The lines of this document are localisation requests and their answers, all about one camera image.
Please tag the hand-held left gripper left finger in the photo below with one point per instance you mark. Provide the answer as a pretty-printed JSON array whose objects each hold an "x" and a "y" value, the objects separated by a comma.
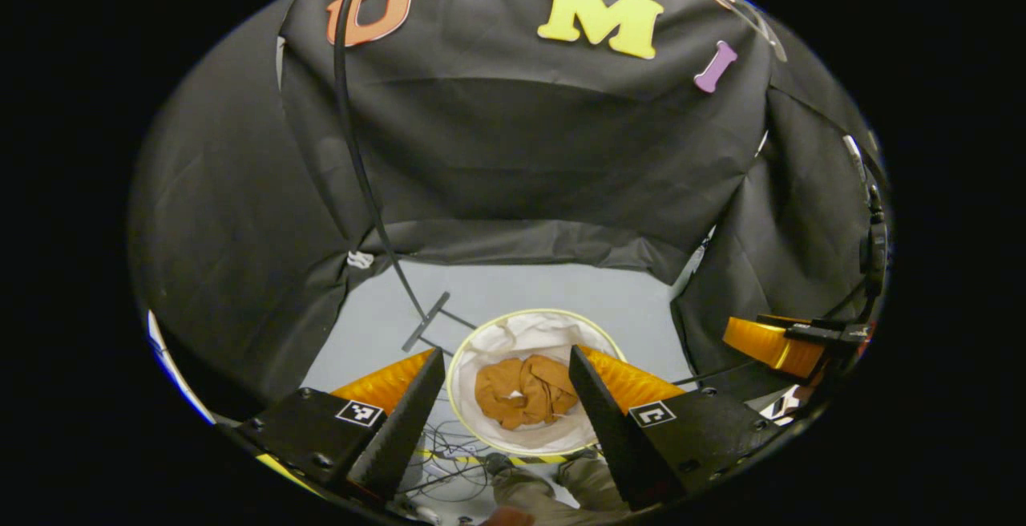
[{"x": 401, "y": 438}]

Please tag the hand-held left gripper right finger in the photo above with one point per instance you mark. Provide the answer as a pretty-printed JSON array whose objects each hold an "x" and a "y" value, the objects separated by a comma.
[{"x": 613, "y": 430}]

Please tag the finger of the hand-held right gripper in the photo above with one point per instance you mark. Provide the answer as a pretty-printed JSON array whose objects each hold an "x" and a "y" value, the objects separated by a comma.
[
  {"x": 789, "y": 320},
  {"x": 769, "y": 345}
]

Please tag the brown jacket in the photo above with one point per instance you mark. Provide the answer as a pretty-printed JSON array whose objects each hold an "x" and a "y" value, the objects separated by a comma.
[{"x": 525, "y": 394}]

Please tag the white laundry hamper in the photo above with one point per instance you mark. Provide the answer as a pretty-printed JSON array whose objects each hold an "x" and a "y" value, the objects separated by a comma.
[{"x": 513, "y": 333}]

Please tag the white clothes hanger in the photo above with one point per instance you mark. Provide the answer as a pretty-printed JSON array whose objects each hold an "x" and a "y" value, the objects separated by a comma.
[{"x": 757, "y": 21}]

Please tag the black clothes rack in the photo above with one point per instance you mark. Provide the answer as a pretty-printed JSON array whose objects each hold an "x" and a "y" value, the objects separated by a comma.
[{"x": 425, "y": 321}]

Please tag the person's khaki trousers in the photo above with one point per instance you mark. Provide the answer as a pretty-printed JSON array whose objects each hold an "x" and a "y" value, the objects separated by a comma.
[{"x": 593, "y": 482}]

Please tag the yellow black floor tape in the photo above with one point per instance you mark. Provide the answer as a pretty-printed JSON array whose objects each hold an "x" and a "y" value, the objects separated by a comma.
[{"x": 553, "y": 459}]

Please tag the white cloth knot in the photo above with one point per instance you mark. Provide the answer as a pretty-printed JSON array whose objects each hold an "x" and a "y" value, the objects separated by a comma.
[{"x": 361, "y": 260}]

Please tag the black backdrop cloth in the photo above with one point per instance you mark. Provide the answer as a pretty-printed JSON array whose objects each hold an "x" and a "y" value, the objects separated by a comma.
[{"x": 521, "y": 149}]

